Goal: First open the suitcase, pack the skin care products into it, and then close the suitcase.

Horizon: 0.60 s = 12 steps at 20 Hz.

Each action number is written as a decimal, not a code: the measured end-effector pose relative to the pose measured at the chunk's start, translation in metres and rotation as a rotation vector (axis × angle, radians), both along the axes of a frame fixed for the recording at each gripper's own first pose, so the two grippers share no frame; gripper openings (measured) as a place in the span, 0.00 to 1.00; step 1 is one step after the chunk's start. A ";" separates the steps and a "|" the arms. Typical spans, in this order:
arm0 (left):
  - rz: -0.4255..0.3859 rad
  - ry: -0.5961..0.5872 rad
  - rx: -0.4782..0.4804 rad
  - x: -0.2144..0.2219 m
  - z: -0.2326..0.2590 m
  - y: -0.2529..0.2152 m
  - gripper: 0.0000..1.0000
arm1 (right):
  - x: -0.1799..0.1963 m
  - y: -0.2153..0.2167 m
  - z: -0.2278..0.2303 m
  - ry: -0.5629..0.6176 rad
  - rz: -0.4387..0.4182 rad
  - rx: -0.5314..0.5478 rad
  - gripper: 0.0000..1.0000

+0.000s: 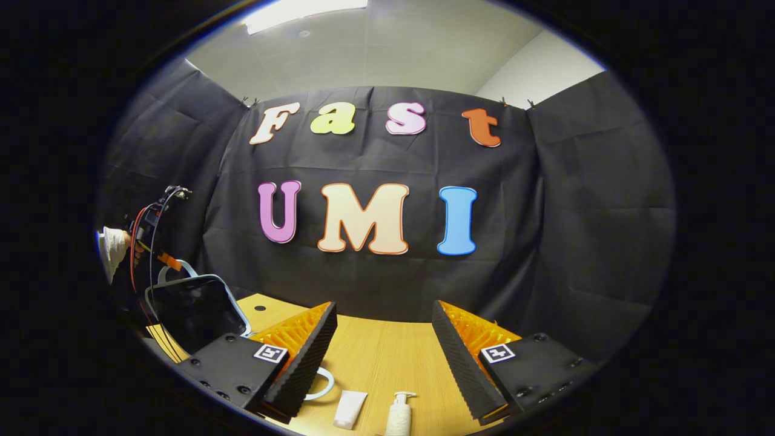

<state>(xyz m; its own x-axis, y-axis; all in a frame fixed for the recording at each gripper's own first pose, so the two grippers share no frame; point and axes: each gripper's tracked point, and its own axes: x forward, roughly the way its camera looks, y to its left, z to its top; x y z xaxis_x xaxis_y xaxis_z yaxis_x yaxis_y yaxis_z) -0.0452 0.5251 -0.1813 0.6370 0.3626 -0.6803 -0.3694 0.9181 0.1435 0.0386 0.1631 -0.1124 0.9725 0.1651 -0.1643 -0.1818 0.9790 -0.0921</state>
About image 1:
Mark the white squeeze tube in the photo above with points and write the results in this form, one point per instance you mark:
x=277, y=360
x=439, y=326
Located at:
x=350, y=409

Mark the light blue suitcase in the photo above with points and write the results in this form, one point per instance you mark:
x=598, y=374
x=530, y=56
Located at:
x=194, y=315

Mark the white pump bottle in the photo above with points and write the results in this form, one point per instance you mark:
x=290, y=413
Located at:
x=398, y=418

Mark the ceiling light panel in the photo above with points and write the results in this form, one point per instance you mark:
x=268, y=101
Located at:
x=303, y=12

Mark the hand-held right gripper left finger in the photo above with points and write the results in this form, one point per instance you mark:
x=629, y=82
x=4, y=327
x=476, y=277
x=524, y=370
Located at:
x=309, y=363

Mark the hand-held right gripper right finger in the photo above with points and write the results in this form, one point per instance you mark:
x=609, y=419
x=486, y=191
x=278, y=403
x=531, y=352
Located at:
x=463, y=369

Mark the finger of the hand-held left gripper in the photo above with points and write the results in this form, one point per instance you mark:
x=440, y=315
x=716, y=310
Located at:
x=169, y=261

